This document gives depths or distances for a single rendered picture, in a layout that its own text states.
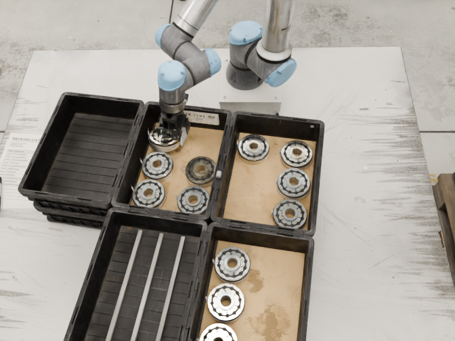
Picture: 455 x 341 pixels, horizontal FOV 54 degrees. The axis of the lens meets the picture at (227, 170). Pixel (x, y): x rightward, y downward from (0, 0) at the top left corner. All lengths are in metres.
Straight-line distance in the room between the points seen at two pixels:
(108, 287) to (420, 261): 0.96
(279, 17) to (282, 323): 0.86
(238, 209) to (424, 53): 2.02
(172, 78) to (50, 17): 2.39
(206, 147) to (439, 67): 1.90
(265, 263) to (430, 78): 1.95
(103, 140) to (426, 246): 1.14
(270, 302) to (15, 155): 1.11
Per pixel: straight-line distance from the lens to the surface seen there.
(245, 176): 1.44
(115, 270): 1.38
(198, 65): 1.26
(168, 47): 1.34
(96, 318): 1.36
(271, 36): 1.42
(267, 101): 1.66
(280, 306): 1.30
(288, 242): 1.29
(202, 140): 1.53
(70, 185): 1.55
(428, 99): 2.88
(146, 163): 1.48
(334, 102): 1.81
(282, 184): 1.40
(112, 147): 1.58
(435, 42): 3.22
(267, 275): 1.32
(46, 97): 2.00
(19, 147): 1.89
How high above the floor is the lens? 2.09
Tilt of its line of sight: 60 degrees down
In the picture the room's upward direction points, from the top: 6 degrees counter-clockwise
